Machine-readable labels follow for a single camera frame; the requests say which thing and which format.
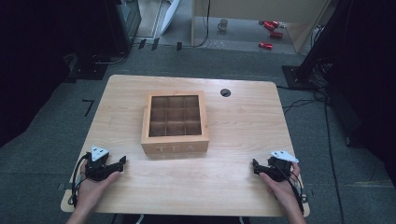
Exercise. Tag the grey mug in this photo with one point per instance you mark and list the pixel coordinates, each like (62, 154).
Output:
(222, 24)

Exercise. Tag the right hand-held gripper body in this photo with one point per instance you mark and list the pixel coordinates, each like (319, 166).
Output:
(278, 168)

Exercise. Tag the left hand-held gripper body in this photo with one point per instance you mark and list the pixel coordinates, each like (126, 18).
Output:
(99, 161)

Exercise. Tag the person's left hand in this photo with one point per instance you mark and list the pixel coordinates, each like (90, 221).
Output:
(93, 189)

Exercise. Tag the person's right hand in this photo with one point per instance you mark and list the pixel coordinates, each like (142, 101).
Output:
(285, 186)

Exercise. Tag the black stand base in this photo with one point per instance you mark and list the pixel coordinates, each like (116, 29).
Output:
(299, 77)
(87, 67)

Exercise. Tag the black table grommet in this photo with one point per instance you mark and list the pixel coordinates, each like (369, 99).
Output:
(225, 92)

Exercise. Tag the red can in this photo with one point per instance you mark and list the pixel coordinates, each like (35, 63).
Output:
(265, 45)
(269, 25)
(276, 34)

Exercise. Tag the wooden tea box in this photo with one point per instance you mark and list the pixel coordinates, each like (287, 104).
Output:
(175, 146)

